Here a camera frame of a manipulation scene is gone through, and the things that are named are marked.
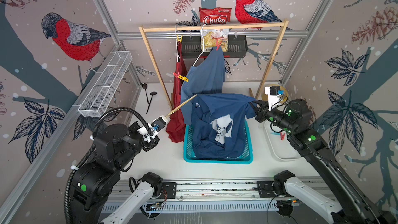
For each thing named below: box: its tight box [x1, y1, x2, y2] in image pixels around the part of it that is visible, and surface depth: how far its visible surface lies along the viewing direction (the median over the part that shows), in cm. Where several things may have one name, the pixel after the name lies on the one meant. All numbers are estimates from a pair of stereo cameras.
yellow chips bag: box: [201, 29, 230, 52], surface depth 88 cm
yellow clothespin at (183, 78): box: [178, 75, 190, 83], surface depth 64 cm
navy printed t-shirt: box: [190, 93, 258, 160], surface depth 78 cm
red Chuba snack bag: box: [199, 7, 232, 26], surface depth 87 cm
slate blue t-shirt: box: [180, 47, 226, 126], surface depth 77 cm
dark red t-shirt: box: [165, 42, 186, 144], surface depth 92 cm
